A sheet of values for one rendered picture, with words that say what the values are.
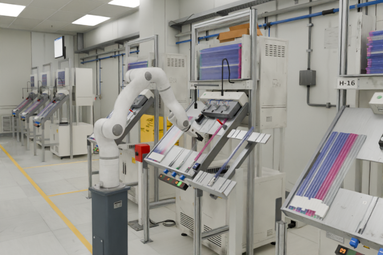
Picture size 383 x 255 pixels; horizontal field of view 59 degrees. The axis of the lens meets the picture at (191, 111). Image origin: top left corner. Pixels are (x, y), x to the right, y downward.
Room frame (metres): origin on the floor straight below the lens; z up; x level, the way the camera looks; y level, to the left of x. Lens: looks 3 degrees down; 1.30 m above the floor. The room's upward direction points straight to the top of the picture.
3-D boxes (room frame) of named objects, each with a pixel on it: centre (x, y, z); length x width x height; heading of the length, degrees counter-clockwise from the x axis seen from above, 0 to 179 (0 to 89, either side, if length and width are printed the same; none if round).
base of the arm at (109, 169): (2.06, 0.50, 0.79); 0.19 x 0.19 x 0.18
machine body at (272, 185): (2.90, -0.33, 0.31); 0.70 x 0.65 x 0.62; 35
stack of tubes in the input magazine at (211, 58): (2.78, -0.26, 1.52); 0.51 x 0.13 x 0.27; 35
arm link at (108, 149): (2.09, 0.53, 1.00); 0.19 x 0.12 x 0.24; 42
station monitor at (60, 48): (6.64, 2.52, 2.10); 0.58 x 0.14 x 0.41; 35
